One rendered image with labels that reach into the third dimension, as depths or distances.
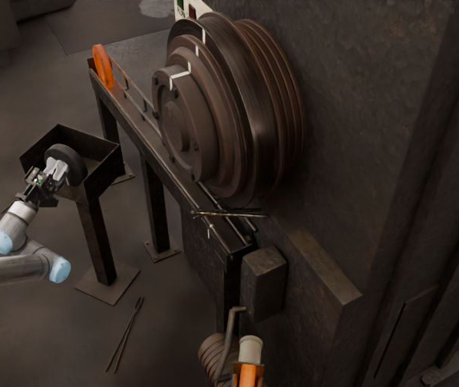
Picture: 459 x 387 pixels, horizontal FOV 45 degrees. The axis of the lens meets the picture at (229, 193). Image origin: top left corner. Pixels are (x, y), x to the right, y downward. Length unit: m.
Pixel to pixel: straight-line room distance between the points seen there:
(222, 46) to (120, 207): 1.62
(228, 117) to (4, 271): 0.77
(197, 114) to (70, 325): 1.35
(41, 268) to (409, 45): 1.20
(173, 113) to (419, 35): 0.59
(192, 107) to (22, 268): 0.73
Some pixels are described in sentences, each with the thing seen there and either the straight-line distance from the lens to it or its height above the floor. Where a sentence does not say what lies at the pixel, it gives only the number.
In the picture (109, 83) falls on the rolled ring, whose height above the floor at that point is 0.60.
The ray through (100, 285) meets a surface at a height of 0.01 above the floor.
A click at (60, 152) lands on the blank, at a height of 0.78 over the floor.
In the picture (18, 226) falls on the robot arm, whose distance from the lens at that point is 1.77.
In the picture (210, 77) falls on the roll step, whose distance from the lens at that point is 1.20.
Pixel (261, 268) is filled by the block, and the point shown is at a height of 0.80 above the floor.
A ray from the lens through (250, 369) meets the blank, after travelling 1.31.
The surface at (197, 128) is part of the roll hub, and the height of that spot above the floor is 1.19.
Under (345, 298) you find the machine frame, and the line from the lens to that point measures 1.31.
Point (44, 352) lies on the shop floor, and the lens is 2.31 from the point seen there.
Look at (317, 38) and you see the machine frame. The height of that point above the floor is 1.38.
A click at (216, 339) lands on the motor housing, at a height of 0.53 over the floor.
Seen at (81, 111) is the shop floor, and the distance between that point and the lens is 3.33.
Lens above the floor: 1.94
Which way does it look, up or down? 45 degrees down
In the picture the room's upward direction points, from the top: straight up
